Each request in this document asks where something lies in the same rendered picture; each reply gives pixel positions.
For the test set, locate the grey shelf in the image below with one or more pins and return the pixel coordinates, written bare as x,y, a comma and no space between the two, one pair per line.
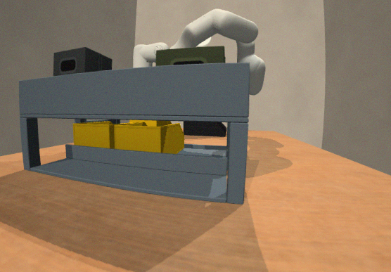
210,92

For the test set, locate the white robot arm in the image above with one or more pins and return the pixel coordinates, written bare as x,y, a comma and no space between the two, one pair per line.
216,21

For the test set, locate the dark green case with orange latches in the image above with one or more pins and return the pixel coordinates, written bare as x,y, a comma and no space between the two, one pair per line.
185,56

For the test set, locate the dark grey case with orange latches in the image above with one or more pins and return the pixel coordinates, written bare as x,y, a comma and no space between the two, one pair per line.
79,60

